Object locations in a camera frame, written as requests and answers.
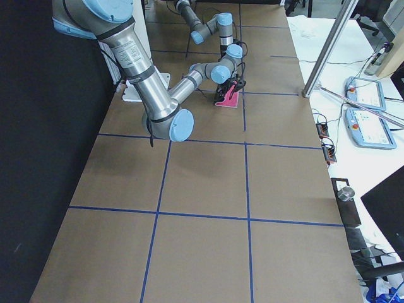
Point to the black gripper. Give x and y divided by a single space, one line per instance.
223 86

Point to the pink towel white trim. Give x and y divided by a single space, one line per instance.
230 99

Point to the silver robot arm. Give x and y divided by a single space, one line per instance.
221 23
112 23

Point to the upper orange connector block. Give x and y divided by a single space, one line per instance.
322 129

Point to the orange connector block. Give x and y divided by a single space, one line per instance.
322 129
329 153

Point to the metal rod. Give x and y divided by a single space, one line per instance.
356 104

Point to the lower orange connector block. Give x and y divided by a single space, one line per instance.
329 153

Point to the upper teach pendant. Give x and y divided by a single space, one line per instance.
368 93

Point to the teach pendant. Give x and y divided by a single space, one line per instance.
368 93
368 131

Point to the lower teach pendant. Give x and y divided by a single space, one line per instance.
368 131

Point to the silver metal cylinder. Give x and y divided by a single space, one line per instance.
345 194

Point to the black office chair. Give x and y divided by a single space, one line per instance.
374 10

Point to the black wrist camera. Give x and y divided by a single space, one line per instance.
240 84

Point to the white mounting pedestal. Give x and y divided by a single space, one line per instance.
145 82

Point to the aluminium frame post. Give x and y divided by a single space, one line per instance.
340 22

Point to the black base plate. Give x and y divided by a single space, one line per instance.
348 210

